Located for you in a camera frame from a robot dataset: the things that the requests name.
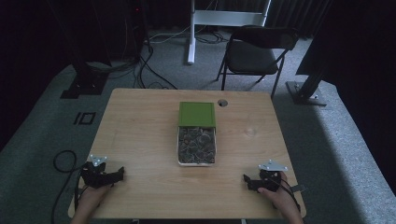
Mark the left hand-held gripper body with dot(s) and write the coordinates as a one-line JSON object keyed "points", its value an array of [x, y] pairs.
{"points": [[93, 176]]}

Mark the black folding chair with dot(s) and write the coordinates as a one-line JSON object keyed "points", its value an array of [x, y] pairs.
{"points": [[252, 57]]}

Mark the grey metal tab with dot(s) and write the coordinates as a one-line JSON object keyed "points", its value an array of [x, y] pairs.
{"points": [[299, 188]]}

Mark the person's left hand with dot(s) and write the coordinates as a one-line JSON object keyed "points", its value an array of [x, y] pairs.
{"points": [[93, 195]]}

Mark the person's right hand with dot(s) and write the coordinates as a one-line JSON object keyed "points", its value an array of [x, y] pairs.
{"points": [[280, 198]]}

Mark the black metal stand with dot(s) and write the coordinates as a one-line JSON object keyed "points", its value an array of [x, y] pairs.
{"points": [[306, 93], [84, 81]]}

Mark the pile of dark dried pieces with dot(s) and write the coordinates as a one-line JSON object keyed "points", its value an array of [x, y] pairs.
{"points": [[196, 145]]}

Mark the green box sleeve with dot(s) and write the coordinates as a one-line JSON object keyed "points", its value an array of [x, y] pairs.
{"points": [[196, 114]]}

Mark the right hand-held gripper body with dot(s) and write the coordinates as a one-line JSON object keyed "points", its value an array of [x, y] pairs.
{"points": [[270, 181]]}

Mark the black computer tower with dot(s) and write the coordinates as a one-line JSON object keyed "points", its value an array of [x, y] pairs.
{"points": [[135, 25]]}

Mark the white metal stand frame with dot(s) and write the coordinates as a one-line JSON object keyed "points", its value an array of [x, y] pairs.
{"points": [[224, 17]]}

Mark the white box drawer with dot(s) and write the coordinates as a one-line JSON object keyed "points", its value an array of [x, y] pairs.
{"points": [[196, 163]]}

